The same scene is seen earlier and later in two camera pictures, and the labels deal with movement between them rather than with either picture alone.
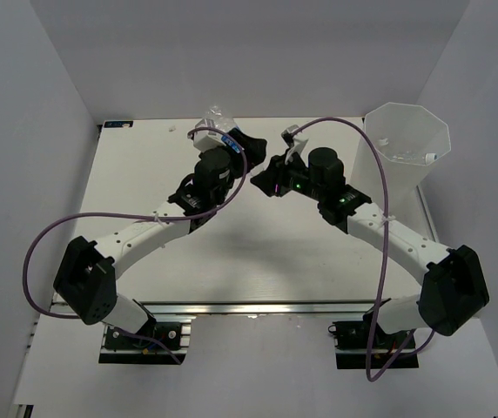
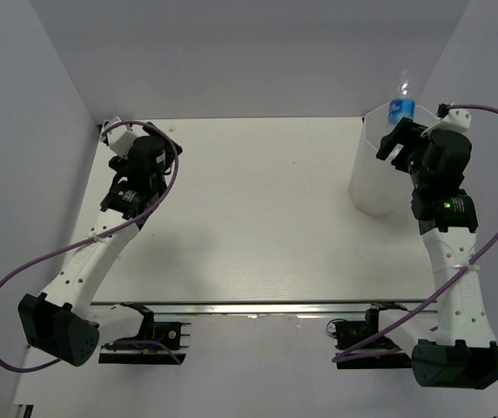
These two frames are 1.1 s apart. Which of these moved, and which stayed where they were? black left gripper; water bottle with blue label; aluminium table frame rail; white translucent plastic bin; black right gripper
Moved: water bottle with blue label; black left gripper; black right gripper
Stayed: aluminium table frame rail; white translucent plastic bin
